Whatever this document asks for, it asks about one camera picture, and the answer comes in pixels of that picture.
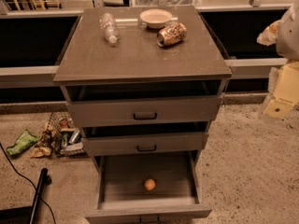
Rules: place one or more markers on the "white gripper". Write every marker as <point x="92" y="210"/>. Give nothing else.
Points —
<point x="289" y="37"/>

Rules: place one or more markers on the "orange fruit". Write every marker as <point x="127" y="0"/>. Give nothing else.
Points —
<point x="150" y="184"/>

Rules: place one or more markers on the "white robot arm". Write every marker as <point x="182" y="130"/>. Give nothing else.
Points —
<point x="287" y="44"/>

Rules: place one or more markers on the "grey drawer cabinet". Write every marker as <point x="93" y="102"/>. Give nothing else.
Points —
<point x="137" y="58"/>

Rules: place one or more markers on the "grey top drawer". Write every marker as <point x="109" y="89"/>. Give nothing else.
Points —
<point x="144" y="103"/>

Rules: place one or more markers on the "grey drawer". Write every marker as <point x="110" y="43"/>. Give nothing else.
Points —
<point x="144" y="103"/>
<point x="122" y="198"/>
<point x="145" y="138"/>

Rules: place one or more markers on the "grey bottom drawer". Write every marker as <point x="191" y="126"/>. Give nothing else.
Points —
<point x="122" y="198"/>

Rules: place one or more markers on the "grey middle drawer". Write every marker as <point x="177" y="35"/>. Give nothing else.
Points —
<point x="145" y="138"/>

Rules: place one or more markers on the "crushed brown soda can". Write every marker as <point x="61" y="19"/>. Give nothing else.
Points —
<point x="171" y="35"/>

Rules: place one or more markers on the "white paper bowl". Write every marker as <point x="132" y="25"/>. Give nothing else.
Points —
<point x="155" y="18"/>

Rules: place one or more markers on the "clear plastic water bottle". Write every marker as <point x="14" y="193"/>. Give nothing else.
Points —
<point x="110" y="28"/>

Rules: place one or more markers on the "crumpled yellow wrapper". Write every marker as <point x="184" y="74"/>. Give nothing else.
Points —
<point x="39" y="152"/>

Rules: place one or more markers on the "green snack bag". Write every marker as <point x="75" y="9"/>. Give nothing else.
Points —
<point x="23" y="142"/>

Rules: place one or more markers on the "wire basket with trash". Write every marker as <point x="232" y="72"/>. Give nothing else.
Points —
<point x="64" y="135"/>

